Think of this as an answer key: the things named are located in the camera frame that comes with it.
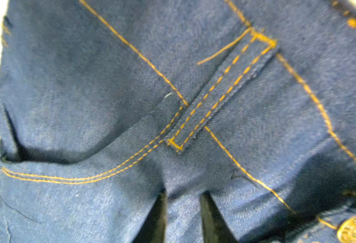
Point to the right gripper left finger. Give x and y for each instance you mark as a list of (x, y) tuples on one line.
[(154, 227)]

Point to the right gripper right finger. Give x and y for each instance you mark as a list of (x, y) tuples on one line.
[(214, 228)]

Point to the dark blue denim trousers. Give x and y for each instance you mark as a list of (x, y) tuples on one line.
[(104, 104)]

